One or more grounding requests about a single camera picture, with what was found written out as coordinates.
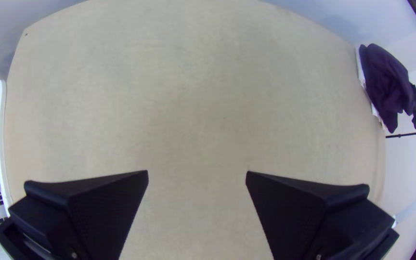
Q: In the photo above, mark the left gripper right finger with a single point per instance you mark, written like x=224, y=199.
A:
x=302, y=216

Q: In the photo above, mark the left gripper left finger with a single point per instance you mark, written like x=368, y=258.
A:
x=96, y=213

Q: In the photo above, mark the pile of folded clothes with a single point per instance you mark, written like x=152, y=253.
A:
x=385, y=86

